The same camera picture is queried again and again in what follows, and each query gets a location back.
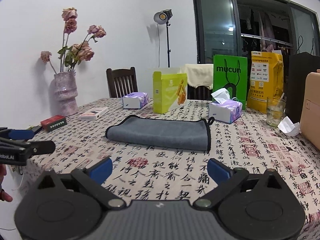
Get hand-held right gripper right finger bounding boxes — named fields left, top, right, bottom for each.
left=193, top=158, right=284, bottom=210

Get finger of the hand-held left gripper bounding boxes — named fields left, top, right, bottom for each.
left=0, top=127, right=35, bottom=141
left=0, top=137, right=56, bottom=159

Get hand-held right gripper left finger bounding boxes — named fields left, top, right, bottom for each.
left=37, top=156, right=126, bottom=211

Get grey towel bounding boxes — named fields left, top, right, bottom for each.
left=105, top=115, right=215, bottom=152

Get person's left hand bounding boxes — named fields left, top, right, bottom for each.
left=0, top=165, right=13, bottom=203

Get red box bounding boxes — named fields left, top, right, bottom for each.
left=40, top=115, right=67, bottom=133

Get pink speckled vase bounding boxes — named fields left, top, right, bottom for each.
left=53, top=70, right=79, bottom=117

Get flat white box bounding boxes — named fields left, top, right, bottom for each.
left=79, top=107, right=109, bottom=121

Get purple tissue pack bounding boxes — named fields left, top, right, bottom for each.
left=208, top=88, right=243, bottom=124
left=122, top=92, right=149, bottom=110

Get dark wooden chair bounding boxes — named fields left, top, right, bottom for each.
left=187, top=84, right=213, bottom=101
left=106, top=67, right=139, bottom=99

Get clear drinking glass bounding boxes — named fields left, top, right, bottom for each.
left=266, top=93, right=287, bottom=128

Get crumpled white paper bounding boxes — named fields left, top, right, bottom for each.
left=277, top=116, right=301, bottom=137

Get lime green carton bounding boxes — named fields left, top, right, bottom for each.
left=153, top=67, right=188, bottom=114

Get green paper bag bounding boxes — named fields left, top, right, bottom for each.
left=213, top=54, right=248, bottom=111

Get cream cloth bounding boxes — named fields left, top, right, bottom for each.
left=181, top=63, right=214, bottom=89

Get yellow paper bag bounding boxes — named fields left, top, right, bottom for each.
left=247, top=51, right=284, bottom=114

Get dried pink roses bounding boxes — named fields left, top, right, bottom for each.
left=41, top=7, right=107, bottom=75

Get pink case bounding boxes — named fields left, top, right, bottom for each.
left=299, top=69, right=320, bottom=152

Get black bag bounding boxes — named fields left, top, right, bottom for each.
left=285, top=51, right=320, bottom=124

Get sliding glass door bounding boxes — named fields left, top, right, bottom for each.
left=192, top=0, right=320, bottom=64

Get hanging clothes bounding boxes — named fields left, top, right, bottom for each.
left=246, top=8, right=276, bottom=53

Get studio light on stand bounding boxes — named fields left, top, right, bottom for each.
left=153, top=9, right=173, bottom=68

